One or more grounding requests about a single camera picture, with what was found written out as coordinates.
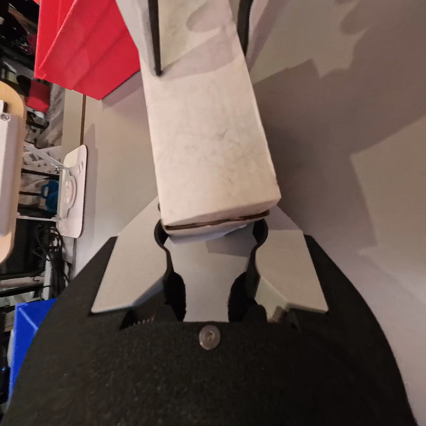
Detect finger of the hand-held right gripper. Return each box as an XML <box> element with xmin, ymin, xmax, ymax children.
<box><xmin>115</xmin><ymin>0</ymin><xmax>164</xmax><ymax>77</ymax></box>
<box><xmin>237</xmin><ymin>0</ymin><xmax>290</xmax><ymax>72</ymax></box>

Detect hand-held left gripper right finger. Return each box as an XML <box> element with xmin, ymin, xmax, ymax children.
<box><xmin>246</xmin><ymin>206</ymin><xmax>330</xmax><ymax>313</ymax></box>

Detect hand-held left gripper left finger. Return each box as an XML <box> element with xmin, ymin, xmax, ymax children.
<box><xmin>90</xmin><ymin>196</ymin><xmax>174</xmax><ymax>315</ymax></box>

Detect large red plastic bin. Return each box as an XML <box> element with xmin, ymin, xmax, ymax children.
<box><xmin>33</xmin><ymin>0</ymin><xmax>141</xmax><ymax>100</ymax></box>

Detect white marbled box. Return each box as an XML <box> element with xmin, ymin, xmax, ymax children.
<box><xmin>141</xmin><ymin>0</ymin><xmax>282</xmax><ymax>247</ymax></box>

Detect white desk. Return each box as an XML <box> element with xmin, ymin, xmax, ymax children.
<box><xmin>61</xmin><ymin>0</ymin><xmax>426</xmax><ymax>426</ymax></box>

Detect white plate with markings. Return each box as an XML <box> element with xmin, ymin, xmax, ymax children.
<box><xmin>58</xmin><ymin>145</ymin><xmax>89</xmax><ymax>239</ymax></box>

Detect blue plastic bin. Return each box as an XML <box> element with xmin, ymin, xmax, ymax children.
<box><xmin>8</xmin><ymin>298</ymin><xmax>58</xmax><ymax>400</ymax></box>

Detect red container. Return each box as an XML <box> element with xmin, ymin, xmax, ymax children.
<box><xmin>26</xmin><ymin>81</ymin><xmax>51</xmax><ymax>114</ymax></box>

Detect wooden board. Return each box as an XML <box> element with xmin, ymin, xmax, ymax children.
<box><xmin>0</xmin><ymin>81</ymin><xmax>28</xmax><ymax>264</ymax></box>

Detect white instruction poster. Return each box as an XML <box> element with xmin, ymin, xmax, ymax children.
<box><xmin>0</xmin><ymin>100</ymin><xmax>20</xmax><ymax>236</ymax></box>

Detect black cables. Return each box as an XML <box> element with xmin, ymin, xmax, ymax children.
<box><xmin>33</xmin><ymin>223</ymin><xmax>72</xmax><ymax>295</ymax></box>

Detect blue handled object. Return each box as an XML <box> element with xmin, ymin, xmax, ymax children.
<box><xmin>40</xmin><ymin>180</ymin><xmax>61</xmax><ymax>212</ymax></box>

